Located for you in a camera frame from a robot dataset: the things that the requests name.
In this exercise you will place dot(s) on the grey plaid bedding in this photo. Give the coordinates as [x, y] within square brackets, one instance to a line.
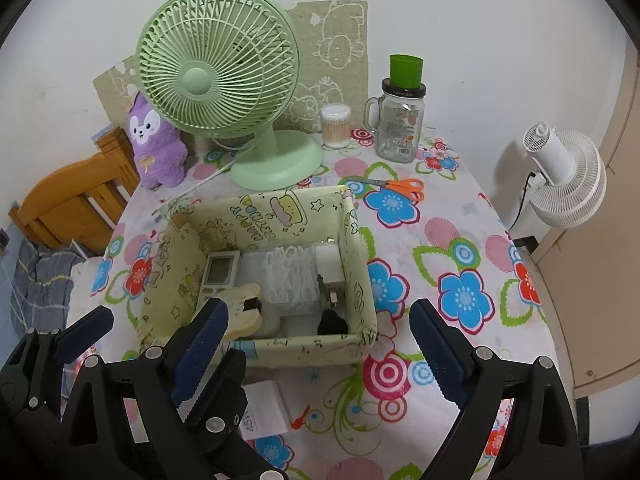
[40, 280]

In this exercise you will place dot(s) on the floral tablecloth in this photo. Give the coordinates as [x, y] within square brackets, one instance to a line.
[450, 240]

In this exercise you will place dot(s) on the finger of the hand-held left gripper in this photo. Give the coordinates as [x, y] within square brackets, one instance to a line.
[227, 395]
[82, 335]

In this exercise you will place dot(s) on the white rectangular block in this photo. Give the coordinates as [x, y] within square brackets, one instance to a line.
[327, 260]

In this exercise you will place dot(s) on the green plastic cup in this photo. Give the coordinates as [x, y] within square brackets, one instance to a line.
[406, 70]

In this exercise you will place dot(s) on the glass mug jar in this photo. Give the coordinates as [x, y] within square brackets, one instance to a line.
[400, 130]

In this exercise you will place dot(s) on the small black object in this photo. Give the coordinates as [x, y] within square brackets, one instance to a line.
[332, 324]

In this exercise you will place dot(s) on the cream hair claw clip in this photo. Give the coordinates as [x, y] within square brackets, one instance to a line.
[245, 295]

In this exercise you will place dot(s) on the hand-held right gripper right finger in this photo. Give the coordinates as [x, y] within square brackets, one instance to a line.
[440, 355]

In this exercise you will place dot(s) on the green desk fan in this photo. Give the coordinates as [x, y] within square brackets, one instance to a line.
[200, 80]

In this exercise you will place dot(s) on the white standing fan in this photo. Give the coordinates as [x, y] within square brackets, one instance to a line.
[570, 175]

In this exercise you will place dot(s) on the wooden bed headboard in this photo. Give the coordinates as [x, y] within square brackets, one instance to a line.
[65, 195]

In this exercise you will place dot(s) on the purple plush toy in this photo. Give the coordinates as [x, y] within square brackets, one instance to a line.
[155, 160]

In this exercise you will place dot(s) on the white foam net sleeve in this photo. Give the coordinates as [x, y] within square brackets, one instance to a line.
[285, 275]

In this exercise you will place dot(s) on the grey air conditioner remote control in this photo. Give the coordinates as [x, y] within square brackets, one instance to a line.
[220, 270]

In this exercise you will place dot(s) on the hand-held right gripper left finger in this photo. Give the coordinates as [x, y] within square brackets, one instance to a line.
[200, 360]

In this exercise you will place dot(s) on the small plug adapter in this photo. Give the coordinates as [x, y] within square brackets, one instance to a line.
[332, 292]

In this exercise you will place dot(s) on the clear cotton swab container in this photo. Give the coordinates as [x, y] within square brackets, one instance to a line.
[335, 127]

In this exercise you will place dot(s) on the yellow printed fabric storage box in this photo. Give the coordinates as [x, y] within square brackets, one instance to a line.
[360, 270]

